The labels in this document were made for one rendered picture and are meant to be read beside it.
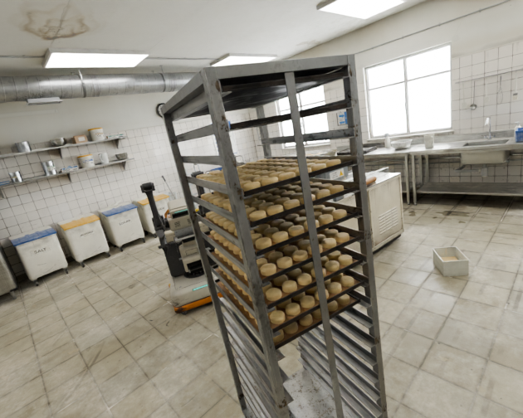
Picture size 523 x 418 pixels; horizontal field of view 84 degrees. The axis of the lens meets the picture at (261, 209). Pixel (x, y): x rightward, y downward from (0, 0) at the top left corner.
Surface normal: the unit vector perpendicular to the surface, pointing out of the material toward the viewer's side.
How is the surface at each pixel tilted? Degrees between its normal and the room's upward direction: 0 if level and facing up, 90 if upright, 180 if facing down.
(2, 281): 90
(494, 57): 90
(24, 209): 90
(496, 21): 90
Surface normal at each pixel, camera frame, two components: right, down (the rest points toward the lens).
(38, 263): 0.69, 0.06
